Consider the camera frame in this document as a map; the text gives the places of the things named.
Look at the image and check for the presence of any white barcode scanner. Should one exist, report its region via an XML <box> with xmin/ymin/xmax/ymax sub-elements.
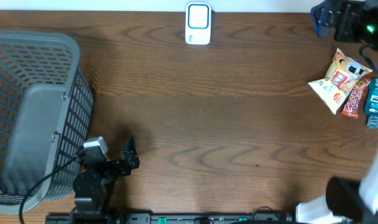
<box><xmin>185</xmin><ymin>2</ymin><xmax>212</xmax><ymax>45</ymax></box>

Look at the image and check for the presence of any teal mouthwash bottle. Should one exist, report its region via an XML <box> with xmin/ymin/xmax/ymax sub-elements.
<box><xmin>364</xmin><ymin>78</ymin><xmax>378</xmax><ymax>128</ymax></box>

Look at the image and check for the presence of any red chocolate bar wrapper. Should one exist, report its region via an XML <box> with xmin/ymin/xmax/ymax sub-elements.
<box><xmin>341</xmin><ymin>78</ymin><xmax>372</xmax><ymax>119</ymax></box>

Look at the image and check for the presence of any grey plastic basket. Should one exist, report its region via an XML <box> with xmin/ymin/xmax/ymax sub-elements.
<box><xmin>0</xmin><ymin>30</ymin><xmax>93</xmax><ymax>215</ymax></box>

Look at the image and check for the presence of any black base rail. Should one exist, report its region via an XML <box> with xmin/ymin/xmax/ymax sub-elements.
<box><xmin>45</xmin><ymin>210</ymin><xmax>295</xmax><ymax>224</ymax></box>

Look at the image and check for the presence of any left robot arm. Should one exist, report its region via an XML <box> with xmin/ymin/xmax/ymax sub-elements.
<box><xmin>70</xmin><ymin>136</ymin><xmax>140</xmax><ymax>223</ymax></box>

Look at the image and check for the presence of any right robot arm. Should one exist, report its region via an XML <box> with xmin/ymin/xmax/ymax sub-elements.
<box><xmin>284</xmin><ymin>0</ymin><xmax>378</xmax><ymax>223</ymax></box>

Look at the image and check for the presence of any large yellow snack bag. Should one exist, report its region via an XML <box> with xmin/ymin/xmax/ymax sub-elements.
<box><xmin>308</xmin><ymin>49</ymin><xmax>372</xmax><ymax>114</ymax></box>

